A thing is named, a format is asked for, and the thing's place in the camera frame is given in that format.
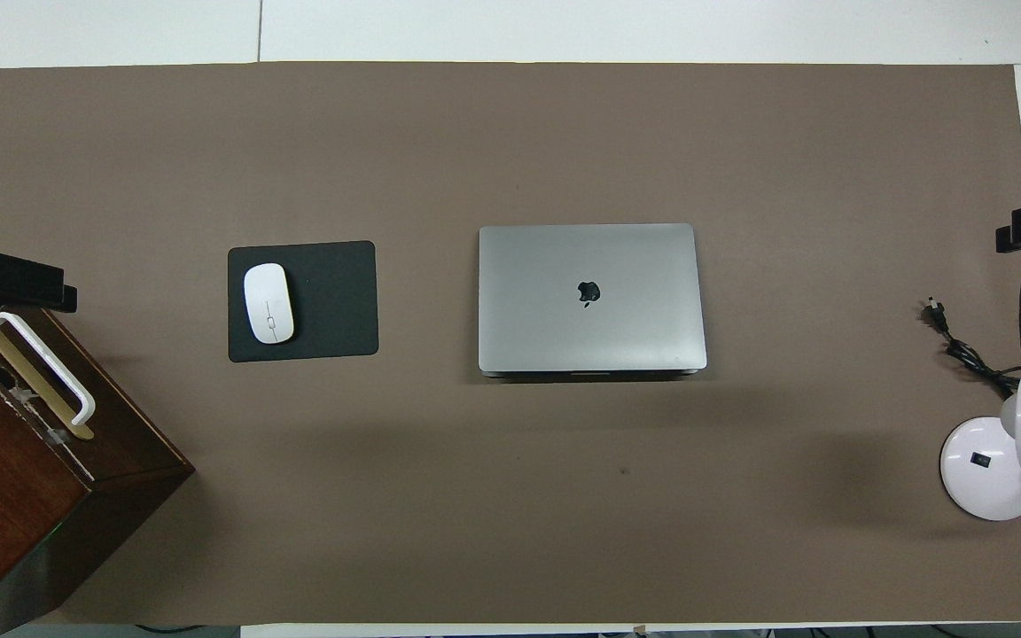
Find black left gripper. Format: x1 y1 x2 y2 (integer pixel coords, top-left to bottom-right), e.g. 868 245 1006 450
0 253 79 314

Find silver Apple laptop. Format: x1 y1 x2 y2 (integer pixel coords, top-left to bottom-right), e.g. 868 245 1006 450
478 223 708 380

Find white computer mouse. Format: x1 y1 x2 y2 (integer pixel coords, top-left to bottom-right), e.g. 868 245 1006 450
243 262 295 346

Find dark brown wooden box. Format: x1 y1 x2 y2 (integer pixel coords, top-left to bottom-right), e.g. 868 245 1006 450
0 306 195 638

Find white desk lamp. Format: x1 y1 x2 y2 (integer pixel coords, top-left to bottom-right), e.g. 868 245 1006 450
939 367 1021 522

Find black mouse pad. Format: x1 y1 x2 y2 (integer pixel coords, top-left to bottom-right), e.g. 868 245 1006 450
227 240 379 363

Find brown table mat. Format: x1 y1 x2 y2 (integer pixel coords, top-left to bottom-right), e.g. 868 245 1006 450
0 62 1021 624

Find white box handle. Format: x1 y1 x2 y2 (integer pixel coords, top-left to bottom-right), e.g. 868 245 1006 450
0 312 97 426

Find black lamp power cable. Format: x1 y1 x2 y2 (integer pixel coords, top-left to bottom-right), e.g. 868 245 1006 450
921 299 1021 396

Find gold box handle plate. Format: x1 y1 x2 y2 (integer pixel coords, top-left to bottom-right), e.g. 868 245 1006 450
0 312 95 441

